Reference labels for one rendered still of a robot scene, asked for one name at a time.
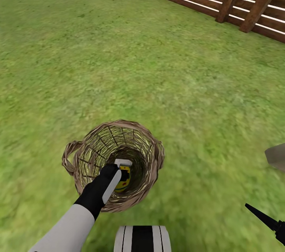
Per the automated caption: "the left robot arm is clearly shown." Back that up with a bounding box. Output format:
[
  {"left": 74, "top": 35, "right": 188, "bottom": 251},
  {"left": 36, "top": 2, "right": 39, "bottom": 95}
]
[{"left": 28, "top": 158, "right": 132, "bottom": 252}]

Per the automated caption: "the easter egg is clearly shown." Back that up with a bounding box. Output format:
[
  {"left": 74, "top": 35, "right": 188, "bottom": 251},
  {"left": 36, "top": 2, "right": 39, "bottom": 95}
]
[{"left": 113, "top": 166, "right": 132, "bottom": 194}]

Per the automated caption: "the robot trunk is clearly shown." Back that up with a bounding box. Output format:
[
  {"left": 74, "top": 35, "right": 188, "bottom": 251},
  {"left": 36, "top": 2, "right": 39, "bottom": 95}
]
[{"left": 114, "top": 225, "right": 171, "bottom": 252}]

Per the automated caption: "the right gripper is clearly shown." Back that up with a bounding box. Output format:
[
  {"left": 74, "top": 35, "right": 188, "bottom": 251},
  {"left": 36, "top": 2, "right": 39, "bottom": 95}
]
[{"left": 245, "top": 203, "right": 285, "bottom": 246}]

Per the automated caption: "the wicker basket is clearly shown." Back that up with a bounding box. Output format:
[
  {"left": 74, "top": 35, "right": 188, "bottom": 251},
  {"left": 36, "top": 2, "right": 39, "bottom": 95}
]
[{"left": 62, "top": 119, "right": 165, "bottom": 213}]

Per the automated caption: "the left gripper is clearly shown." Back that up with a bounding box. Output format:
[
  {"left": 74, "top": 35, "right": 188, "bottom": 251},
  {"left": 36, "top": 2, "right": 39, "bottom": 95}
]
[{"left": 120, "top": 169, "right": 129, "bottom": 181}]

